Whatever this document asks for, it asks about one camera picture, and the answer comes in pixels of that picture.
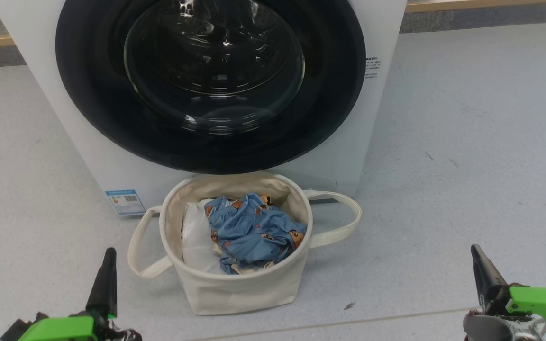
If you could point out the white garment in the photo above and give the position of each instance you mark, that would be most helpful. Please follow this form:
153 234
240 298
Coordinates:
195 241

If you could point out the blue energy label sticker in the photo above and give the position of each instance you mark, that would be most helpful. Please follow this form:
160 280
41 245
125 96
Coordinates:
125 202

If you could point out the cream canvas laundry basket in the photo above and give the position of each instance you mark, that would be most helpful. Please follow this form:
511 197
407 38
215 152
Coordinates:
235 293

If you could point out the white washing machine body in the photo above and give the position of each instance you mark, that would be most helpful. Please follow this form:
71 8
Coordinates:
112 177

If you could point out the blue bear print garment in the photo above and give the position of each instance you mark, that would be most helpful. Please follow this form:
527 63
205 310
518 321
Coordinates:
254 232

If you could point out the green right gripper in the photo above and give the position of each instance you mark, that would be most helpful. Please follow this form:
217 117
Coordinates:
538 303

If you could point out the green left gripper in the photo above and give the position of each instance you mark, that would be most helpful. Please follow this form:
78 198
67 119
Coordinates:
59 329

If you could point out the small printed text sticker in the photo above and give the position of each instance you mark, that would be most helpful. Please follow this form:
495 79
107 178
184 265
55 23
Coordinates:
372 67

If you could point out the white round filter cover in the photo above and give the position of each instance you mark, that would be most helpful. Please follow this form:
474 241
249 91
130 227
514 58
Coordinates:
323 182

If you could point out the large dark glossy round door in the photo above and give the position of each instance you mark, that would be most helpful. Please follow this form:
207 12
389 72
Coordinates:
93 94

